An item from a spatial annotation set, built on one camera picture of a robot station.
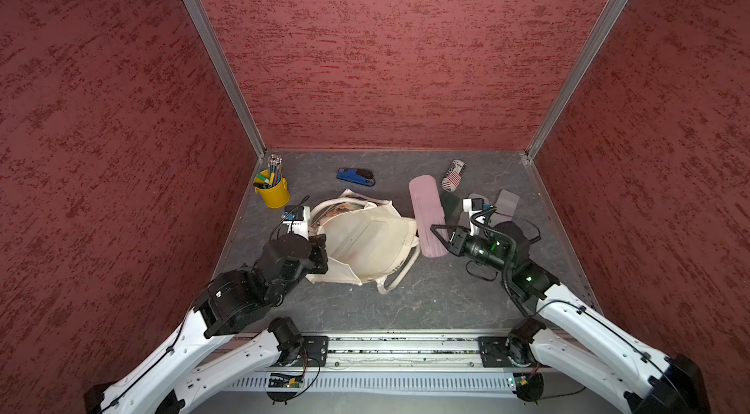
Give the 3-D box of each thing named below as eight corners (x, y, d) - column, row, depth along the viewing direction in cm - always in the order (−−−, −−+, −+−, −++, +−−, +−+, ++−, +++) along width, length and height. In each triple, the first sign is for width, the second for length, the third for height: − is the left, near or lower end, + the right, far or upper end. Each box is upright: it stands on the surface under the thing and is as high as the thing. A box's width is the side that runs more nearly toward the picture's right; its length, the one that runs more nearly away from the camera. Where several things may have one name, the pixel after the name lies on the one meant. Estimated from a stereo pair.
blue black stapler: (336, 179, 114) (335, 173, 111) (340, 169, 117) (340, 164, 115) (373, 186, 112) (373, 181, 109) (377, 176, 115) (377, 171, 112)
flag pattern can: (439, 187, 111) (441, 181, 109) (451, 163, 119) (453, 158, 117) (454, 193, 109) (456, 188, 107) (466, 169, 117) (467, 163, 115)
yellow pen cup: (263, 207, 105) (247, 179, 92) (271, 183, 112) (257, 154, 99) (287, 207, 105) (274, 179, 92) (293, 183, 112) (282, 154, 99)
